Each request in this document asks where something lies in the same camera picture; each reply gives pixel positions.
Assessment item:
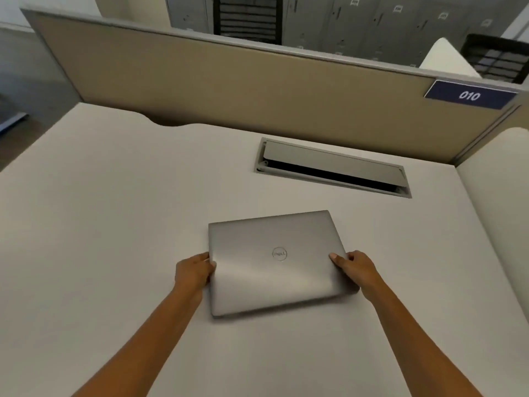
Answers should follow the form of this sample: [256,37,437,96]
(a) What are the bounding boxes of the person's right forearm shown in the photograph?
[361,279,484,397]

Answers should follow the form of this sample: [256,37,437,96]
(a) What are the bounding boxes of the person's left forearm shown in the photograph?
[71,283,203,397]

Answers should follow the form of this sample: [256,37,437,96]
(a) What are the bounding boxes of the beige side partition panel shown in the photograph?
[452,101,529,167]

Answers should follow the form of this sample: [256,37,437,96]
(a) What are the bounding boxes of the beige desk partition panel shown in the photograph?
[21,8,521,163]

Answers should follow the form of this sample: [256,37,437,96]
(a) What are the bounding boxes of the white neighbouring desk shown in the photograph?
[418,38,483,80]

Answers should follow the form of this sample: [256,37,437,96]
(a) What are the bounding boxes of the person's right hand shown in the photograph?
[329,250,386,292]

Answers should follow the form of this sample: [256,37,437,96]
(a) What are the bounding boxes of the black mesh chair back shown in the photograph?
[460,34,529,85]
[212,0,284,46]

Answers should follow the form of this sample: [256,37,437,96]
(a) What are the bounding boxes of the person's left hand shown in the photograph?
[174,251,217,293]

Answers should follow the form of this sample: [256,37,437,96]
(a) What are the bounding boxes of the blue number sign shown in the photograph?
[424,79,519,110]

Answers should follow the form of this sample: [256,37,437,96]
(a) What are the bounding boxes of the silver laptop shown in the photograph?
[208,210,360,318]

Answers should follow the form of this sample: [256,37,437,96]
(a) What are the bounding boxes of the grey metal lockers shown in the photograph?
[165,0,529,68]

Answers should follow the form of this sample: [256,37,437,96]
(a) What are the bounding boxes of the grey desk cable hatch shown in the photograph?
[255,137,412,199]

